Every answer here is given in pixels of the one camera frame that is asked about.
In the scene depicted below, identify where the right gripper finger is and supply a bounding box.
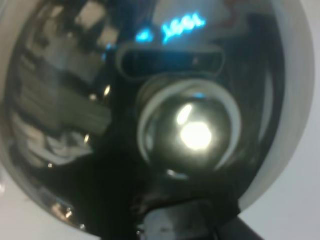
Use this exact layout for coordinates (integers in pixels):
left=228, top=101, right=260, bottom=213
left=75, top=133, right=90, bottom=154
left=217, top=217, right=263, bottom=240

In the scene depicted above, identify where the stainless steel teapot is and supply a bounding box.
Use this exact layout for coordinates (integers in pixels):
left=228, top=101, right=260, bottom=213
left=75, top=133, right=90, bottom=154
left=0, top=0, right=315, bottom=240

